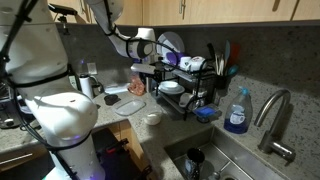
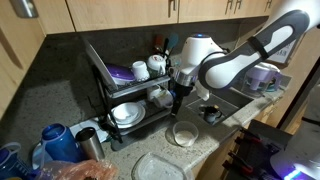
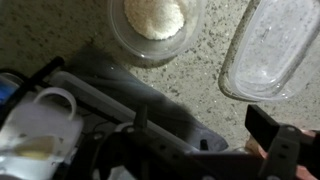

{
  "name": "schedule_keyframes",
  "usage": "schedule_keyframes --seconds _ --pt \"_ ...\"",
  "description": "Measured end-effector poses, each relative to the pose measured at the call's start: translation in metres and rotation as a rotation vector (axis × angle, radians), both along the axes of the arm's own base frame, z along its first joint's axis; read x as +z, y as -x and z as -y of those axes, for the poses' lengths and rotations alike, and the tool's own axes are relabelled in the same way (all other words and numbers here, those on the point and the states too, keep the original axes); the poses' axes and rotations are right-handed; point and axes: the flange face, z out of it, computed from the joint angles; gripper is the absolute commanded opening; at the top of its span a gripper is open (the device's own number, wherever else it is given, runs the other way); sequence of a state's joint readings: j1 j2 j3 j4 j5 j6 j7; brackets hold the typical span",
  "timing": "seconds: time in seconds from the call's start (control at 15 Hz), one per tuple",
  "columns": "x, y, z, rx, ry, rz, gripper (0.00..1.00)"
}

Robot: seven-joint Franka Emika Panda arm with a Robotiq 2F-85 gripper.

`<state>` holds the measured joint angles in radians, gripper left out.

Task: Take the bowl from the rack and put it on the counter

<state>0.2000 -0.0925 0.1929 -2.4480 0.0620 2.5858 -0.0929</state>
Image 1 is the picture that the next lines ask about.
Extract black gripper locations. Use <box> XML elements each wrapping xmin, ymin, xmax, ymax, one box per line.
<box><xmin>152</xmin><ymin>60</ymin><xmax>168</xmax><ymax>80</ymax></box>

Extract purple bowl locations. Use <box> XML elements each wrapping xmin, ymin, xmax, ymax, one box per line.
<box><xmin>165</xmin><ymin>51</ymin><xmax>186</xmax><ymax>67</ymax></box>

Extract grey plastic drip tray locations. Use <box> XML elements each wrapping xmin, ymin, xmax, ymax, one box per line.
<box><xmin>163</xmin><ymin>64</ymin><xmax>201</xmax><ymax>83</ymax></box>
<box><xmin>159</xmin><ymin>92</ymin><xmax>188</xmax><ymax>114</ymax></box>

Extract white shallow plate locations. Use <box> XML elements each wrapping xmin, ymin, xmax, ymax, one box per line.
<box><xmin>158</xmin><ymin>83</ymin><xmax>186</xmax><ymax>96</ymax></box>

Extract plain white mug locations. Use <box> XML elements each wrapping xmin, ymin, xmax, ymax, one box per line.
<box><xmin>179</xmin><ymin>55</ymin><xmax>193</xmax><ymax>71</ymax></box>

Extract large white round plate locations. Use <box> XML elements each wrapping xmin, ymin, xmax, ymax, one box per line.
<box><xmin>156</xmin><ymin>31</ymin><xmax>186</xmax><ymax>64</ymax></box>

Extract white ceramic cup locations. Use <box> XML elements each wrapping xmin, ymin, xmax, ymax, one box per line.
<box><xmin>188</xmin><ymin>55</ymin><xmax>207</xmax><ymax>73</ymax></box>

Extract white mug yellow print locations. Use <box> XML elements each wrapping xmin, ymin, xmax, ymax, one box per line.
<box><xmin>178</xmin><ymin>92</ymin><xmax>195</xmax><ymax>108</ymax></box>

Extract white paper sheet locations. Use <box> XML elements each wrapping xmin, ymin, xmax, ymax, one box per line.
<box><xmin>104</xmin><ymin>83</ymin><xmax>131</xmax><ymax>95</ymax></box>

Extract clear plastic lid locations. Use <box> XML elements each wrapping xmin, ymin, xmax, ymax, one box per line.
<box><xmin>113</xmin><ymin>99</ymin><xmax>147</xmax><ymax>117</ymax></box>

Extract clear plastic container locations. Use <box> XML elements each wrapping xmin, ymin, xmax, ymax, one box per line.
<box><xmin>143</xmin><ymin>109</ymin><xmax>164</xmax><ymax>126</ymax></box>

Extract black spatula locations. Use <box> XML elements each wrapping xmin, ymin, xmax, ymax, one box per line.
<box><xmin>207</xmin><ymin>42</ymin><xmax>217</xmax><ymax>65</ymax></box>

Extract black round cap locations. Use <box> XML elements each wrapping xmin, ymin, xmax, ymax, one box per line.
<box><xmin>103</xmin><ymin>94</ymin><xmax>122</xmax><ymax>106</ymax></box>

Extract wooden spoon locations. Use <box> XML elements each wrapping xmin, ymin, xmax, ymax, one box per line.
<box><xmin>214</xmin><ymin>53</ymin><xmax>222</xmax><ymax>76</ymax></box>

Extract blue sponge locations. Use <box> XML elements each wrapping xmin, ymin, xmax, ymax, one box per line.
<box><xmin>195</xmin><ymin>106</ymin><xmax>215</xmax><ymax>118</ymax></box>
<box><xmin>192</xmin><ymin>103</ymin><xmax>224</xmax><ymax>124</ymax></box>

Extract wooden spatula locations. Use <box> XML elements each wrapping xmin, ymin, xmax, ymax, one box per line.
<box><xmin>219</xmin><ymin>54</ymin><xmax>226</xmax><ymax>77</ymax></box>

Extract black utensil holder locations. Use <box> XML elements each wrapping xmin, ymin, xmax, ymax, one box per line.
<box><xmin>214</xmin><ymin>73</ymin><xmax>233</xmax><ymax>91</ymax></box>

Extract wooden base cabinet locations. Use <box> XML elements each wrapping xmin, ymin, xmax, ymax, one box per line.
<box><xmin>0</xmin><ymin>119</ymin><xmax>148</xmax><ymax>180</ymax></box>

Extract teal spatula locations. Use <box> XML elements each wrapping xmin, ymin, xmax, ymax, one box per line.
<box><xmin>223</xmin><ymin>39</ymin><xmax>232</xmax><ymax>68</ymax></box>

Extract red spatula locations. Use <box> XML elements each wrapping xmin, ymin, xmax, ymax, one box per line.
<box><xmin>229</xmin><ymin>42</ymin><xmax>242</xmax><ymax>68</ymax></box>

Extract red black clamp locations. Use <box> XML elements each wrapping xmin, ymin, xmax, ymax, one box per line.
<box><xmin>104</xmin><ymin>138</ymin><xmax>129</xmax><ymax>155</ymax></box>

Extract blue dish soap bottle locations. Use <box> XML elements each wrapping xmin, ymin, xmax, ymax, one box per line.
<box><xmin>223</xmin><ymin>86</ymin><xmax>254</xmax><ymax>135</ymax></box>

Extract black cup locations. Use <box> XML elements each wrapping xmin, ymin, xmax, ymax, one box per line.
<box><xmin>184</xmin><ymin>147</ymin><xmax>206</xmax><ymax>180</ymax></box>

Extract stainless steel sink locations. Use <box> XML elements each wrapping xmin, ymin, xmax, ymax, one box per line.
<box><xmin>163</xmin><ymin>125</ymin><xmax>291</xmax><ymax>180</ymax></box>

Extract steel kitchen faucet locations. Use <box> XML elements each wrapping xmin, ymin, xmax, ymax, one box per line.
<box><xmin>254</xmin><ymin>89</ymin><xmax>297</xmax><ymax>164</ymax></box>

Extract silver toaster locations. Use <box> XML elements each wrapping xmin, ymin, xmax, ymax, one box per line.
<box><xmin>0</xmin><ymin>83</ymin><xmax>23</xmax><ymax>130</ymax></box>

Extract black wire dish rack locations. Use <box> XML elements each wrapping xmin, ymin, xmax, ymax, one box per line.
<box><xmin>153</xmin><ymin>58</ymin><xmax>218</xmax><ymax>122</ymax></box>

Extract metal cabinet handle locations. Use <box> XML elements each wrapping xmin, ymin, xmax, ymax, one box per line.
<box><xmin>178</xmin><ymin>0</ymin><xmax>187</xmax><ymax>20</ymax></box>

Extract white wall outlet plate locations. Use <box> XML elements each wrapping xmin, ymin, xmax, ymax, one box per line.
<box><xmin>87</xmin><ymin>62</ymin><xmax>98</xmax><ymax>76</ymax></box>

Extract teal utensil handle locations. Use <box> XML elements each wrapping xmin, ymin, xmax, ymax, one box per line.
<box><xmin>228</xmin><ymin>64</ymin><xmax>240</xmax><ymax>77</ymax></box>

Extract white thermos black handle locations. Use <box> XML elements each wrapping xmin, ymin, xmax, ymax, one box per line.
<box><xmin>78</xmin><ymin>73</ymin><xmax>105</xmax><ymax>100</ymax></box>

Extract wooden wall cabinets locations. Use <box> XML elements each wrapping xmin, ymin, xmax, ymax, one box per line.
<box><xmin>46</xmin><ymin>0</ymin><xmax>320</xmax><ymax>27</ymax></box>

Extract black camera on stand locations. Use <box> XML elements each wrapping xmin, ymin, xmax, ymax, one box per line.
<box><xmin>48</xmin><ymin>3</ymin><xmax>78</xmax><ymax>36</ymax></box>

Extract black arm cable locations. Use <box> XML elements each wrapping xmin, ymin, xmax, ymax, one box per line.
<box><xmin>0</xmin><ymin>0</ymin><xmax>175</xmax><ymax>180</ymax></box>

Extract metal drawer handle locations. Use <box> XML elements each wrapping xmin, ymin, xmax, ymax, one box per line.
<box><xmin>0</xmin><ymin>153</ymin><xmax>34</xmax><ymax>166</ymax></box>

